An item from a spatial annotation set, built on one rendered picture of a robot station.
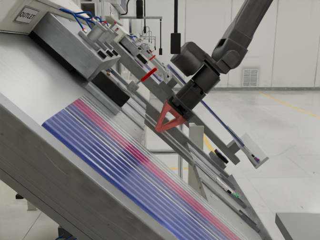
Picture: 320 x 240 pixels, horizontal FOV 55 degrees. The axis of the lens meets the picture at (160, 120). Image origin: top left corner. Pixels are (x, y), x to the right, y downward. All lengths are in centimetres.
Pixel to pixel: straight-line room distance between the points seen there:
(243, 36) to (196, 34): 769
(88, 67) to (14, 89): 25
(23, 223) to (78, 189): 78
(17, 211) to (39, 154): 85
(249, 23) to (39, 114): 56
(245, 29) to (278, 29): 824
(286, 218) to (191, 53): 66
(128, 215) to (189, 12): 822
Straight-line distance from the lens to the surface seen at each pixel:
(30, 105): 38
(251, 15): 80
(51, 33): 63
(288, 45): 913
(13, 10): 53
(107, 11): 172
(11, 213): 116
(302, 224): 113
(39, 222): 107
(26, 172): 33
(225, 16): 862
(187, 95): 76
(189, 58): 74
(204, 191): 68
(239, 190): 98
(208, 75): 76
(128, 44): 206
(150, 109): 98
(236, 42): 77
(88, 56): 61
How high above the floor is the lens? 115
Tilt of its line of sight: 13 degrees down
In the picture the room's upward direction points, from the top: straight up
